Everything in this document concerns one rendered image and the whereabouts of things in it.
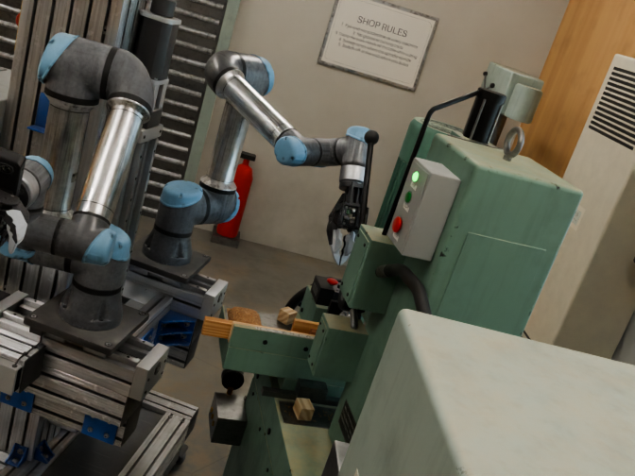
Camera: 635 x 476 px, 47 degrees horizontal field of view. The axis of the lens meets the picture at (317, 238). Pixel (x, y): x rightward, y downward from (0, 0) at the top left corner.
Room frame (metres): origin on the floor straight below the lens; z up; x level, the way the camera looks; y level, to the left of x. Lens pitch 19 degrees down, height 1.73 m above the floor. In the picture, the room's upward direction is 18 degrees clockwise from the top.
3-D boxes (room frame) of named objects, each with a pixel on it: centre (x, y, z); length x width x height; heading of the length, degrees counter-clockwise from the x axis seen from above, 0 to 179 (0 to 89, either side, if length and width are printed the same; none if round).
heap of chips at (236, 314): (1.65, 0.11, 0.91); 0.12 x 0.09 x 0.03; 17
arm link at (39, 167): (1.32, 0.56, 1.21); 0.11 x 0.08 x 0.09; 9
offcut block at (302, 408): (1.49, -0.09, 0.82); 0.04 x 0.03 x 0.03; 23
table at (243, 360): (1.74, -0.12, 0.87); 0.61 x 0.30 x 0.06; 107
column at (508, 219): (1.38, -0.29, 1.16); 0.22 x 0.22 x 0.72; 17
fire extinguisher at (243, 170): (4.49, 0.57, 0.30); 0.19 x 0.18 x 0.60; 10
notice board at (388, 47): (4.68, 0.02, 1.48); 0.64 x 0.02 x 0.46; 100
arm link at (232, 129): (2.20, 0.35, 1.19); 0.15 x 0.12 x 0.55; 144
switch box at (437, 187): (1.31, -0.17, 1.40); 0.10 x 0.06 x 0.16; 17
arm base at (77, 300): (1.60, 0.47, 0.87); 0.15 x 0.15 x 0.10
